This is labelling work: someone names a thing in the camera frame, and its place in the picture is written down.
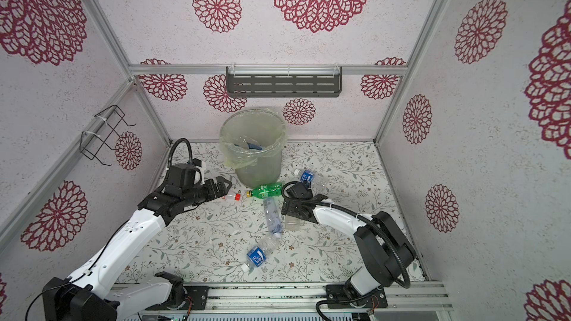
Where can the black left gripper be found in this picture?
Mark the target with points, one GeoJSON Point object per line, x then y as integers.
{"type": "Point", "coordinates": [222, 190]}

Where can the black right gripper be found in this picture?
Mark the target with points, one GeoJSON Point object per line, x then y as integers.
{"type": "Point", "coordinates": [290, 207]}

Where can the clear crushed water bottle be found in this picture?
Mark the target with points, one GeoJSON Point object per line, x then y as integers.
{"type": "Point", "coordinates": [273, 219]}

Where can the clear bottle blue cap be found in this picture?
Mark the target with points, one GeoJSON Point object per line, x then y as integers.
{"type": "Point", "coordinates": [248, 143]}

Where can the bottle blue label white cap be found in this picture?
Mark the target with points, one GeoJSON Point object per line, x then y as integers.
{"type": "Point", "coordinates": [261, 251]}

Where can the clear bottle white cap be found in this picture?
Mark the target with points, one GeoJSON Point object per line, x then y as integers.
{"type": "Point", "coordinates": [293, 224]}

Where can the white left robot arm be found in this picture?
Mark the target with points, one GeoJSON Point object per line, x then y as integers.
{"type": "Point", "coordinates": [86, 294]}

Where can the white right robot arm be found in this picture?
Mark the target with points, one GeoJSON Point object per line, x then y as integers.
{"type": "Point", "coordinates": [385, 251]}

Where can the grey bin with liner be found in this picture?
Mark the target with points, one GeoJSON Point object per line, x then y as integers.
{"type": "Point", "coordinates": [263, 124]}

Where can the clear bottle red cap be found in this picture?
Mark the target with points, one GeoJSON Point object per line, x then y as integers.
{"type": "Point", "coordinates": [234, 196]}

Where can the clear bottle blue label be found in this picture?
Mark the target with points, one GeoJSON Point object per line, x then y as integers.
{"type": "Point", "coordinates": [311, 178]}

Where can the green bottle yellow cap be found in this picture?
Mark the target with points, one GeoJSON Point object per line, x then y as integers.
{"type": "Point", "coordinates": [265, 191]}

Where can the grey slotted wall shelf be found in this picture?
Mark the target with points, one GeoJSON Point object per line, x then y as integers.
{"type": "Point", "coordinates": [288, 82]}

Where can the black wire wall rack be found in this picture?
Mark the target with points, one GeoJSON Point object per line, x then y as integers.
{"type": "Point", "coordinates": [93, 140]}

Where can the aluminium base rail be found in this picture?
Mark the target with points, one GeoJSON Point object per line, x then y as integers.
{"type": "Point", "coordinates": [304, 301]}

